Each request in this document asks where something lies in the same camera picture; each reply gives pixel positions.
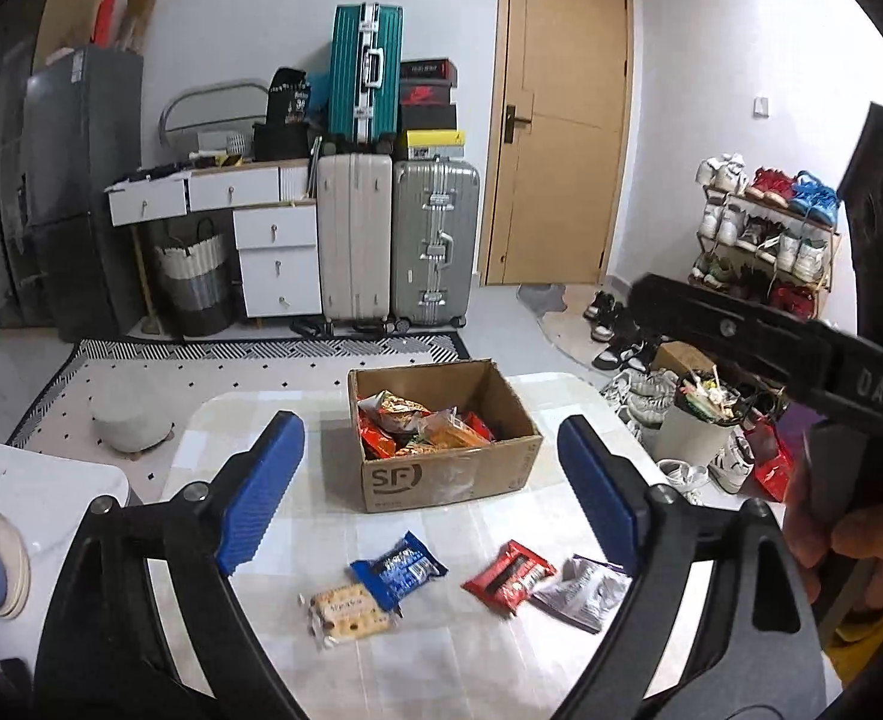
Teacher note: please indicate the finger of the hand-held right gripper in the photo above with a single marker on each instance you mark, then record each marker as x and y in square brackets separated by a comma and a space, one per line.
[711, 322]

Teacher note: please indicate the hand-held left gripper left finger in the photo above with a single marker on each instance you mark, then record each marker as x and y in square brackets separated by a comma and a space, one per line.
[261, 495]

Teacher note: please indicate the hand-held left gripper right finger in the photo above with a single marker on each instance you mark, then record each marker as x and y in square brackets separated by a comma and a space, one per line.
[599, 480]

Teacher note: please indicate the silver snack packet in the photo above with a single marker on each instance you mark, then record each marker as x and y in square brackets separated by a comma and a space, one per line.
[580, 592]

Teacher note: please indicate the red chips packet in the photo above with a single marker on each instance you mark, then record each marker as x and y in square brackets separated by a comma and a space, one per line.
[377, 439]

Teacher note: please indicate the red snack packet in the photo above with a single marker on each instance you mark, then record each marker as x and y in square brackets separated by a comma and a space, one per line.
[509, 577]
[479, 424]

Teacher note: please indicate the cream biscuit packet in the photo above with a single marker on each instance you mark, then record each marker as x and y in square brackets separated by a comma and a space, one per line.
[347, 615]

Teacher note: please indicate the blue snack packet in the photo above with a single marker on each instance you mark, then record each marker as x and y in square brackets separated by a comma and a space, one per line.
[400, 566]

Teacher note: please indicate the orange cracker packet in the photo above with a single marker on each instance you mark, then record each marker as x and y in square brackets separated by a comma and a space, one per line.
[449, 431]

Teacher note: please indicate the noodle snack packet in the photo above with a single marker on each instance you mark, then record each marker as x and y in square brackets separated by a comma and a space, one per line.
[400, 403]

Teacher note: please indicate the person's right hand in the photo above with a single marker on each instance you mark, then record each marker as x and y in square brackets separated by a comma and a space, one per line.
[876, 540]

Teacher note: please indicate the small cardboard box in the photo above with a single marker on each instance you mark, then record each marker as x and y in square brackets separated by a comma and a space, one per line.
[681, 356]

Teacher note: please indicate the pile of loose shoes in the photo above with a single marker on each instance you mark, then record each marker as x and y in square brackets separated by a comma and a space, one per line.
[636, 390]

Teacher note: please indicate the white trash bin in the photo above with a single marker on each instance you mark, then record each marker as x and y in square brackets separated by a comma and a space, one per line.
[689, 435]

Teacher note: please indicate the shoe rack with shoes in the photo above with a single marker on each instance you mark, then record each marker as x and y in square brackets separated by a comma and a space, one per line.
[771, 240]

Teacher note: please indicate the black white patterned rug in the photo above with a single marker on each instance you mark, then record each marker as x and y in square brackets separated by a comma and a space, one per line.
[261, 375]

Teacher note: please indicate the red bag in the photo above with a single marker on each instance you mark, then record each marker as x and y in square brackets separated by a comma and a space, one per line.
[767, 465]

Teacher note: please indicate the wooden shoe rack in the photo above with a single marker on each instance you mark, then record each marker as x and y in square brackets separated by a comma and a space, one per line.
[831, 247]

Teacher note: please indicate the round beige rug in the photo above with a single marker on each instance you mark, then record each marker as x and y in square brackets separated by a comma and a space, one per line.
[561, 334]

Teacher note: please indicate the grey stool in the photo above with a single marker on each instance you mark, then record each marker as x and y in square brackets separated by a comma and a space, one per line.
[130, 412]

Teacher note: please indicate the grey floor mat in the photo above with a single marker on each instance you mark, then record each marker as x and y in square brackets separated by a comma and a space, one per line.
[539, 296]

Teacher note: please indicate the woven laundry basket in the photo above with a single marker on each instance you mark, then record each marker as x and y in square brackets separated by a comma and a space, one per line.
[193, 285]

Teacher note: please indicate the white drawer desk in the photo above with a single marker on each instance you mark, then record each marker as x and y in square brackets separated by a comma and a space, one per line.
[276, 262]

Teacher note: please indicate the white suitcase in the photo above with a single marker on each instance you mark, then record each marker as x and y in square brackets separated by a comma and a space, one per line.
[355, 240]

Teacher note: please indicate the silver suitcase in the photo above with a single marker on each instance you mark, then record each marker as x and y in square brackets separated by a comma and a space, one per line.
[434, 240]

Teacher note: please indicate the wooden door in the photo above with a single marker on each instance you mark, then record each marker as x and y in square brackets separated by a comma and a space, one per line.
[561, 52]

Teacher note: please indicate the dark grey fridge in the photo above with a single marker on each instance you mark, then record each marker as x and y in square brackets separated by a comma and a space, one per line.
[81, 202]

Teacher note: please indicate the plain black shoe box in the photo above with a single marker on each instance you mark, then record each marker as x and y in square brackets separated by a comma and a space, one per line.
[428, 118]

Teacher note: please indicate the plain black bag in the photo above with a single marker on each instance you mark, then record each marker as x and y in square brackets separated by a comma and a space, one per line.
[280, 142]

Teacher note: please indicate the red logo shoe box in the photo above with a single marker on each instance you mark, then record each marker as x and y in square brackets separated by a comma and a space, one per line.
[428, 94]

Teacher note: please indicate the black red shoe box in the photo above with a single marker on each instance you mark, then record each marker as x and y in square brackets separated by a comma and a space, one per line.
[428, 71]

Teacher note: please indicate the tall dark cabinet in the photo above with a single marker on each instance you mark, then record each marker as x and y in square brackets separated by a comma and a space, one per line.
[6, 202]

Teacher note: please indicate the black printed bag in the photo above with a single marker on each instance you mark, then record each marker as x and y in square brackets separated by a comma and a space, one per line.
[287, 97]

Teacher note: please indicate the teal suitcase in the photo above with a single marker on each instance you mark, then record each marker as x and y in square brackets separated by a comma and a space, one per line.
[347, 75]

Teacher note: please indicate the brown cardboard carton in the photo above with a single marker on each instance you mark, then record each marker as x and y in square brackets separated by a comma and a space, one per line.
[139, 19]

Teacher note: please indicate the red flat box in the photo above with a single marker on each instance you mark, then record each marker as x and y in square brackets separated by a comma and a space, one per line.
[103, 19]

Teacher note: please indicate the white light switch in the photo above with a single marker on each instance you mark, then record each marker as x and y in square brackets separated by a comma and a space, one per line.
[761, 106]

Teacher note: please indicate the grey metal frame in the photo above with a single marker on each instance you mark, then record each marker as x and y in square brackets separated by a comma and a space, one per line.
[186, 94]

